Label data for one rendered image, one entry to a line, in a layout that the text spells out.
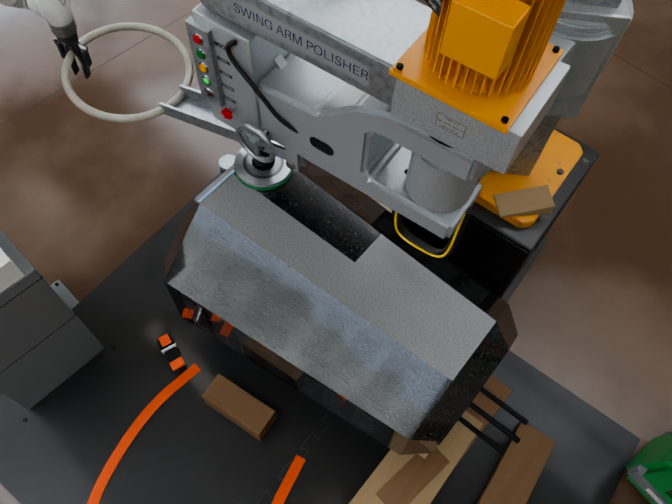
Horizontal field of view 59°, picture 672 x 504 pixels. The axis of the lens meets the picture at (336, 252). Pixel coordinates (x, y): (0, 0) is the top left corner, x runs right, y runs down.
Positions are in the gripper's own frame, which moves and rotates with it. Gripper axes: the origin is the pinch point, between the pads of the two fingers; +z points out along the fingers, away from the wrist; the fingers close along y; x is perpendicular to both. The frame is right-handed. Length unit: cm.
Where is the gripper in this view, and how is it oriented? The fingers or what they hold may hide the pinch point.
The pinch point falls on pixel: (80, 68)
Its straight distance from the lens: 271.4
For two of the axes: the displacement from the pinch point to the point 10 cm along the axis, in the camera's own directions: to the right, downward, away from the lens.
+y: 9.4, 3.4, -0.6
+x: 3.3, -8.4, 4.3
